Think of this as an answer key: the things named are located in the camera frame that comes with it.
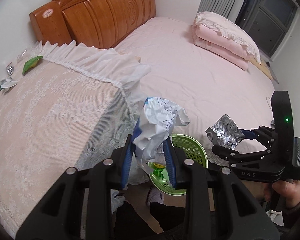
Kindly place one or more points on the green white crumpled packet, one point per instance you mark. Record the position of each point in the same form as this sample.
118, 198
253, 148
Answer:
7, 83

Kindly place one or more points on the person right hand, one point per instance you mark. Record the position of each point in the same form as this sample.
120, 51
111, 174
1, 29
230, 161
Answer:
287, 190

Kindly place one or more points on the silver foil wrapper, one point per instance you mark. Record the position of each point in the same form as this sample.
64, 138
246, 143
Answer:
227, 132

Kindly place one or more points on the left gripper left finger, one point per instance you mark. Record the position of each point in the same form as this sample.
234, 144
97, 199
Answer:
58, 214

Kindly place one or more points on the clear plastic wrapper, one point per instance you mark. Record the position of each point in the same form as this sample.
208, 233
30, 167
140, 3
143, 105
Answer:
30, 52

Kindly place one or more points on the lace nightstand cover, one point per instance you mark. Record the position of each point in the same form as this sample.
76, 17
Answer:
71, 110

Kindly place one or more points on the green snack packet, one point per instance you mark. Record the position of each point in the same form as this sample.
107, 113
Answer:
31, 63

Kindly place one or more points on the pink bed sheet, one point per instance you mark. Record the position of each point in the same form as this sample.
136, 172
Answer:
204, 84

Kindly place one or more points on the dark window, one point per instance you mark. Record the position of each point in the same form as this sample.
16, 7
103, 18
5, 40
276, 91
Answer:
266, 22

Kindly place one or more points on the wooden headboard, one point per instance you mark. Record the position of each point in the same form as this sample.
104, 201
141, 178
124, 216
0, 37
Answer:
99, 23

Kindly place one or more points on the small silver red wrapper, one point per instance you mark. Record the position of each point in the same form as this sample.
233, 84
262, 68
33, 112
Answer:
10, 70

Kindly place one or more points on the folded pink quilt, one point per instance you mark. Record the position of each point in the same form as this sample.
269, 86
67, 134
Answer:
213, 41

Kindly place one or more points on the green plastic trash basket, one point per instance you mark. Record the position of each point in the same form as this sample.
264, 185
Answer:
194, 152

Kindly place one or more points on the large white wrapper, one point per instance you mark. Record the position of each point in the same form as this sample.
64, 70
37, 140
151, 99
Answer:
156, 122

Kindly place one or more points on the green plastic wrapper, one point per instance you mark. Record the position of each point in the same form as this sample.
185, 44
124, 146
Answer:
158, 170

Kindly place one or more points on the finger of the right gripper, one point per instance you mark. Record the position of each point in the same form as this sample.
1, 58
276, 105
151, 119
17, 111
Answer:
264, 135
232, 156

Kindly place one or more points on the white frilled pillow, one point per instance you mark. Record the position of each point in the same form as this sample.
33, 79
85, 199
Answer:
229, 30

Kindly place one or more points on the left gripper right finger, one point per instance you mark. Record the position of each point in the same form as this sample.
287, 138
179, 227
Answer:
218, 205

